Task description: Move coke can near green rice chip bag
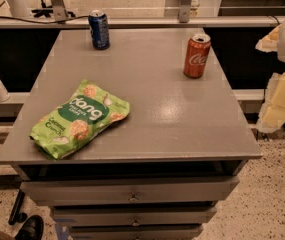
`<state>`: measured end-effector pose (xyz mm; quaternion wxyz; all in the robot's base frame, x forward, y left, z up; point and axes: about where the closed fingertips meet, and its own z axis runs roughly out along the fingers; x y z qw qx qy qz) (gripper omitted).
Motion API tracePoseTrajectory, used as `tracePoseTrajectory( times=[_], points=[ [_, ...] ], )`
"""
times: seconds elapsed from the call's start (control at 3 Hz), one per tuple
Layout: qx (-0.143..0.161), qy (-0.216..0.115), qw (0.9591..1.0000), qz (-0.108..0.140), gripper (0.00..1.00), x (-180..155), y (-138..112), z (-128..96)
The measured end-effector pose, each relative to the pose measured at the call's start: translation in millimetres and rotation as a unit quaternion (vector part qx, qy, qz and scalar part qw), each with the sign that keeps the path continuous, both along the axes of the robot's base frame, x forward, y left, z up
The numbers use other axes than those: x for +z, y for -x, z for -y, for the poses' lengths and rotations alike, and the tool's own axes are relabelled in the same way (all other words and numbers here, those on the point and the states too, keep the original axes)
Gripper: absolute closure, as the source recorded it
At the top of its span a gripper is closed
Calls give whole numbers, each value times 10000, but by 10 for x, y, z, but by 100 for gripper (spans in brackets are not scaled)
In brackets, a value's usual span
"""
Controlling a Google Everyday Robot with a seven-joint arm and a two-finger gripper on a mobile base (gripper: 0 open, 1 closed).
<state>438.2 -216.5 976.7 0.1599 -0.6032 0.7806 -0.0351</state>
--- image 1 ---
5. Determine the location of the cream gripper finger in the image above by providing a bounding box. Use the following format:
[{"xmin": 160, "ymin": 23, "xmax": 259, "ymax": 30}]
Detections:
[
  {"xmin": 256, "ymin": 73, "xmax": 285, "ymax": 133},
  {"xmin": 255, "ymin": 25, "xmax": 281, "ymax": 52}
]

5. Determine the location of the red coke can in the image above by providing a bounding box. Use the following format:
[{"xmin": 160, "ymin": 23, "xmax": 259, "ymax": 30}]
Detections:
[{"xmin": 183, "ymin": 33, "xmax": 211, "ymax": 78}]

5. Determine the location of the blue soda can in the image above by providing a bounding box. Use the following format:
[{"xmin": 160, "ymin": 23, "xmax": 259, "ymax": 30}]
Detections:
[{"xmin": 88, "ymin": 10, "xmax": 110, "ymax": 50}]

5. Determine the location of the green rice chip bag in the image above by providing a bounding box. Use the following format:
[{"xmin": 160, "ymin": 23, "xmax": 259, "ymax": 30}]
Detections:
[{"xmin": 30, "ymin": 80, "xmax": 130, "ymax": 160}]

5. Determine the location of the grey drawer cabinet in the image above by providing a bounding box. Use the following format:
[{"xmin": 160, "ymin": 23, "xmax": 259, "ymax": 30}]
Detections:
[{"xmin": 0, "ymin": 29, "xmax": 260, "ymax": 240}]

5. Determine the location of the black shoe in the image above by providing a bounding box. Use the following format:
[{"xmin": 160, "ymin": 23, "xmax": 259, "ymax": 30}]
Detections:
[{"xmin": 15, "ymin": 215, "xmax": 44, "ymax": 240}]

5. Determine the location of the black cable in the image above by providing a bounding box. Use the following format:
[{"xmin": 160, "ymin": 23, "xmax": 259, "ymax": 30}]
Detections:
[{"xmin": 0, "ymin": 14, "xmax": 90, "ymax": 25}]

